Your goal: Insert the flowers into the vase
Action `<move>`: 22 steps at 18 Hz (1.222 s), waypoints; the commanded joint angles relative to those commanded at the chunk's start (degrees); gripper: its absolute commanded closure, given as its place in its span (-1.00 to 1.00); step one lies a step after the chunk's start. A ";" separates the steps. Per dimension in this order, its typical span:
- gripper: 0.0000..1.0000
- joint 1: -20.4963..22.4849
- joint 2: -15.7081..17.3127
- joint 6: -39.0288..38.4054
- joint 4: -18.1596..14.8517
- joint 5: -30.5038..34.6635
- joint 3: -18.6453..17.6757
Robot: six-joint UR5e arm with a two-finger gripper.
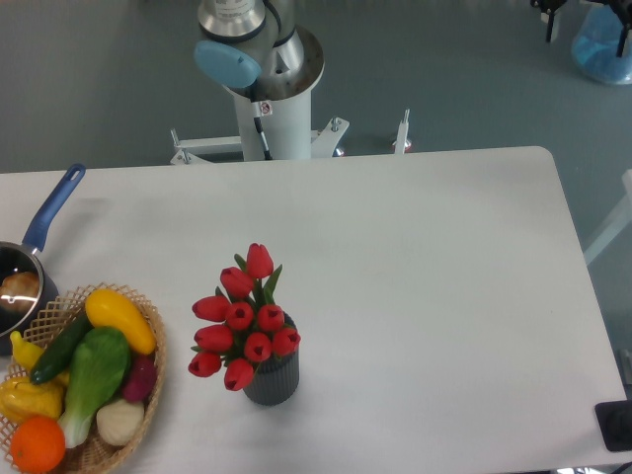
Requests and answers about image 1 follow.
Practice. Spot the yellow bell pepper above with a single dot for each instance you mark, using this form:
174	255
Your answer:
21	400

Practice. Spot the black device at table edge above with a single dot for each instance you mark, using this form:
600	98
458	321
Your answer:
614	420

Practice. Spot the blue plastic bag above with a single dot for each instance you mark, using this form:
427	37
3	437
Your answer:
595	48

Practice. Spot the white garlic bulb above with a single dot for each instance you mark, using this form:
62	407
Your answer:
117	422

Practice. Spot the blue handled saucepan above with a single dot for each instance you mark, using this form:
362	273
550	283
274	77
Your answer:
25	256

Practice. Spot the bread roll in saucepan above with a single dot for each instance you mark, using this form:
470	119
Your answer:
19	292

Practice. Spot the woven wicker basket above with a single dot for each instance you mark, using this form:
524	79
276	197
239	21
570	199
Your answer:
95	455

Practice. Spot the orange fruit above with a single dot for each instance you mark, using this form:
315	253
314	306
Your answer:
38	445

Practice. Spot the purple red radish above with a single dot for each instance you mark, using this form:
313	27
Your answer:
140	381

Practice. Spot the red tulip bouquet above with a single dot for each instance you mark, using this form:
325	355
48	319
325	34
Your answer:
248	334

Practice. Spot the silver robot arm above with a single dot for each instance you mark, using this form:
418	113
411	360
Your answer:
256	50

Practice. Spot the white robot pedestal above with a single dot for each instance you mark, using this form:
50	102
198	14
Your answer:
268	130

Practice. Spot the green bok choy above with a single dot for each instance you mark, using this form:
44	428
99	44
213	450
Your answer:
97	368

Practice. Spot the yellow banana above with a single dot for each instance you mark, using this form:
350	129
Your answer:
25	353

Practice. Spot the dark grey ribbed vase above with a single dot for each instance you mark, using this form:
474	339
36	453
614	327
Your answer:
274	379

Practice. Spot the green cucumber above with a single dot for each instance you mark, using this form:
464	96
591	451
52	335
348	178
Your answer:
59	353

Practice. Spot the yellow squash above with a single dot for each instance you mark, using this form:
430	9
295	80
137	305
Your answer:
106	307

